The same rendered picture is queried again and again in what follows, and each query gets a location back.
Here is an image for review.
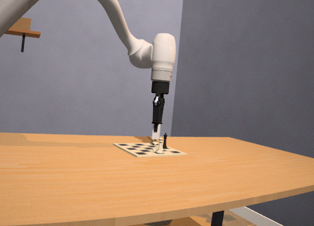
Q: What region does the black and white chessboard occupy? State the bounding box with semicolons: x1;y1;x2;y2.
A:
113;143;187;157

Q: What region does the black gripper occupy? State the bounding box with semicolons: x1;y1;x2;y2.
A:
152;81;169;140

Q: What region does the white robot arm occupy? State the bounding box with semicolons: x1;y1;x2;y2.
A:
0;0;176;82

